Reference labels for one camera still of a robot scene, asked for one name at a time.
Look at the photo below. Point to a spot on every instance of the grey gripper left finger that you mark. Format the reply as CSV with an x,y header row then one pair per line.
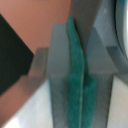
x,y
67,88

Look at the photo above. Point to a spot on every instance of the grey toy pot with handles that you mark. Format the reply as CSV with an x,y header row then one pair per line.
x,y
100,14

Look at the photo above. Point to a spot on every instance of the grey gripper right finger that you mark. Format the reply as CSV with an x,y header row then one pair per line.
x,y
98,82

